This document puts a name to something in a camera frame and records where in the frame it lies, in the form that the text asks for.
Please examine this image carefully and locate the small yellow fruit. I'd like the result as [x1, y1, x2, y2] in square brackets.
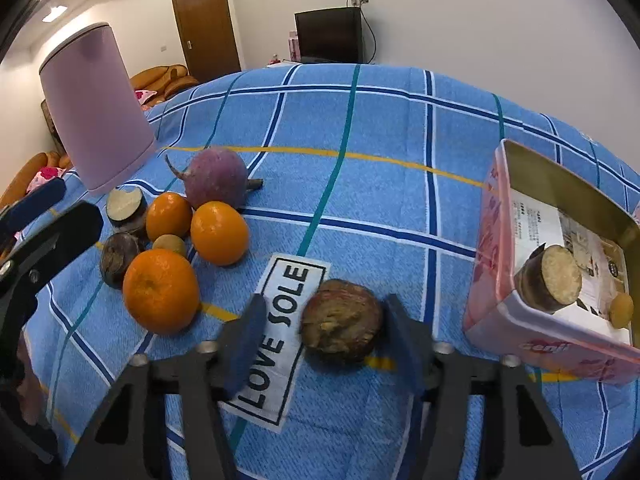
[608, 292, 635, 328]

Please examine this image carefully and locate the pink tin box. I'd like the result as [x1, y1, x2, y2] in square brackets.
[462, 138, 640, 386]

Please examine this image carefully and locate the blue plaid blanket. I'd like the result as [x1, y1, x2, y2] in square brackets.
[0, 62, 640, 480]

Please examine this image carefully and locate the black power cable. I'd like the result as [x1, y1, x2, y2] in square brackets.
[361, 7, 379, 64]

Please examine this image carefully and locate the purple radish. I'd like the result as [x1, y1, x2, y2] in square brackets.
[165, 146, 265, 211]

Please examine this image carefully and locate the dark round taro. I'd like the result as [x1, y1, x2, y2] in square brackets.
[99, 232, 143, 290]

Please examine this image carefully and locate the lilac insulated bottle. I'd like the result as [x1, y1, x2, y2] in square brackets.
[39, 21, 158, 198]

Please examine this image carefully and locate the brown wooden door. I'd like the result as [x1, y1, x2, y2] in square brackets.
[170, 0, 243, 83]

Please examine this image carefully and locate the brown rough taro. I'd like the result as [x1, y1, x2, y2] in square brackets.
[300, 279, 385, 366]

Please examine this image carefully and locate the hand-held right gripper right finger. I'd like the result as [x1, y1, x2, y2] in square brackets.
[382, 294, 583, 480]

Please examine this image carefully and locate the small brown kiwi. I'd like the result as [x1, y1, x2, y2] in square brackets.
[151, 234, 188, 260]

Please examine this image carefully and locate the large orange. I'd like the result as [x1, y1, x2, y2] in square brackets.
[122, 249, 202, 337]

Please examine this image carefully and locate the dark wooden cabinet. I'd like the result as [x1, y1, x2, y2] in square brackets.
[41, 100, 63, 154]

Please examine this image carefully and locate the cut taro piece with notch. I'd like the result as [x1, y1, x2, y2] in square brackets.
[106, 187, 149, 241]

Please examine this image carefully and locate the black television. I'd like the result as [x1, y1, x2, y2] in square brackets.
[294, 6, 363, 64]

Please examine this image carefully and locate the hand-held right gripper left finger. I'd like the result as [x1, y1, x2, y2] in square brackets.
[62, 294, 271, 480]

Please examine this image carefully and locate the printed paper sheet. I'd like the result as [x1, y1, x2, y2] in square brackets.
[510, 187, 632, 346]

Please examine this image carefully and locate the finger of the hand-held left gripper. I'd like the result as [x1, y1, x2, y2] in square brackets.
[0, 177, 67, 248]
[0, 201, 105, 311]

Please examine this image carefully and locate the orange leather sofa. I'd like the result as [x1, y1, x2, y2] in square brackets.
[130, 64, 200, 107]
[0, 152, 73, 208]

